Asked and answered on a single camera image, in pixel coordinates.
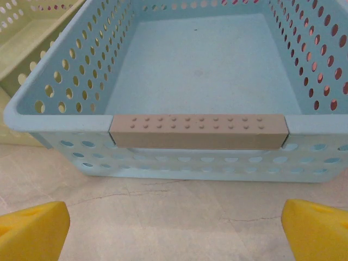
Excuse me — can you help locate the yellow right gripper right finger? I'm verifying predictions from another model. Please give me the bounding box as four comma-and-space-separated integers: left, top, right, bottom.
281, 198, 348, 261

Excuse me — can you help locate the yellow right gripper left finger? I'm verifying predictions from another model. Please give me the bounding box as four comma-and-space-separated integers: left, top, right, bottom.
0, 201, 71, 261

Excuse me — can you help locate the blue perforated plastic basket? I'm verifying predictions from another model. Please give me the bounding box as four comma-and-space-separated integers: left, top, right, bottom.
3, 0, 348, 183

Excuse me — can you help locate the pink perforated plastic basket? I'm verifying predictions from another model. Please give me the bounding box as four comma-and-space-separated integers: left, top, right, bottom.
221, 0, 348, 111

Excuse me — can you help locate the green perforated plastic basket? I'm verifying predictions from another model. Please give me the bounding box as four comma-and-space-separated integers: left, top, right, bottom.
0, 0, 85, 149

